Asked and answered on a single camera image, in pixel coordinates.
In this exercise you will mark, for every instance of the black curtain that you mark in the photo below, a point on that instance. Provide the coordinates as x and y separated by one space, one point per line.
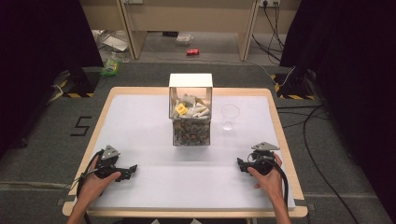
37 62
351 77

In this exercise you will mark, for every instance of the white wall socket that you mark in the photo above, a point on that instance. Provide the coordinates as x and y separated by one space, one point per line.
269 2

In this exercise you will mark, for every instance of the black stand base striped tape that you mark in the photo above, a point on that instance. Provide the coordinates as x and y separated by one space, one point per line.
294 85
81 81

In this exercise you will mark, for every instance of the clear glass cup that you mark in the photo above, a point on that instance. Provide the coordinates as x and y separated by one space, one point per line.
230 115

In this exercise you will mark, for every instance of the pile of dark packets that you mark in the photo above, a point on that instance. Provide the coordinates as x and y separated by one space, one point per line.
191 132

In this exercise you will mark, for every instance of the white table mat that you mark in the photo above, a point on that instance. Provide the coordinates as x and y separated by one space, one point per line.
149 140

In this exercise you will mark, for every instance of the green plastic packet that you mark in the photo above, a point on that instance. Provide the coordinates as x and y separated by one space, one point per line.
110 67

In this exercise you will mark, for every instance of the person's right hand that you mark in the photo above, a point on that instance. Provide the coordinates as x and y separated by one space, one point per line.
269 182

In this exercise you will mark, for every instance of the yellow tea bag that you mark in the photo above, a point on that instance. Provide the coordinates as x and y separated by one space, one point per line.
181 109

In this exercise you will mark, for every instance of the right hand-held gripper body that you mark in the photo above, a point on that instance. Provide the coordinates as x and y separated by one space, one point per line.
263 158

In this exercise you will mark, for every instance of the beige wooden desk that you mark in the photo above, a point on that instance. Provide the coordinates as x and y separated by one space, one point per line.
193 15

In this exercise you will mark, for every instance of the pile of white sachets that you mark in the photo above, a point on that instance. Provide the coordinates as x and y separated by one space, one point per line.
196 109

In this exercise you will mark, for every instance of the person's left hand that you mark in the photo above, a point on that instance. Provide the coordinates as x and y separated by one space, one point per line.
93 185

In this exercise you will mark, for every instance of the wooden table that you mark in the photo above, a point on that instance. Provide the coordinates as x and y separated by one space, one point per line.
102 124

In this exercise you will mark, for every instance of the red drink can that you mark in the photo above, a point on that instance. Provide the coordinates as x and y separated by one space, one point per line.
192 52

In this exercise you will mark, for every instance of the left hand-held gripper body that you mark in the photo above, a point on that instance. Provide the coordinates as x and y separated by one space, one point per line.
107 161

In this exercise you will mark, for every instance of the clear plastic bag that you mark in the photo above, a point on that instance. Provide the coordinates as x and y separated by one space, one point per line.
184 39

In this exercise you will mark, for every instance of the pile of white packaging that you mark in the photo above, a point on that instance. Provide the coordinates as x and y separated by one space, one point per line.
113 43

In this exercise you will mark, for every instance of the clear box with white lid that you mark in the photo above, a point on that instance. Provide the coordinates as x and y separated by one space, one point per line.
190 109

